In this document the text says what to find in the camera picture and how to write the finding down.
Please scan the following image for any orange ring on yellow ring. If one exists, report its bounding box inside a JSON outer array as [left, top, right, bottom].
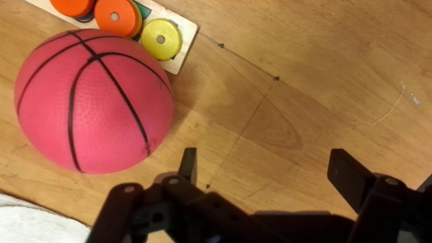
[[93, 0, 144, 39]]

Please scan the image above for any single yellow ring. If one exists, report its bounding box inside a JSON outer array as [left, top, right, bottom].
[[139, 17, 184, 62]]

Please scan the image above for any white cloth towel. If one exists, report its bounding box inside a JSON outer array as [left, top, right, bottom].
[[0, 193, 93, 243]]

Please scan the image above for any wooden number peg board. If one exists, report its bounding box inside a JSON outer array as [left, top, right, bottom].
[[26, 0, 200, 77]]

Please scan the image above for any pink rubber basketball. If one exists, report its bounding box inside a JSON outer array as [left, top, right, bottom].
[[13, 28, 175, 175]]

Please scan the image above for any orange ring on blue ring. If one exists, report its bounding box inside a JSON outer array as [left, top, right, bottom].
[[49, 0, 96, 20]]

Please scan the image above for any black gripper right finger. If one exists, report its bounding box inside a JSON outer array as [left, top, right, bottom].
[[325, 147, 378, 214]]

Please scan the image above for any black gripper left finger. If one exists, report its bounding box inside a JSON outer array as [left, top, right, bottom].
[[177, 146, 198, 186]]

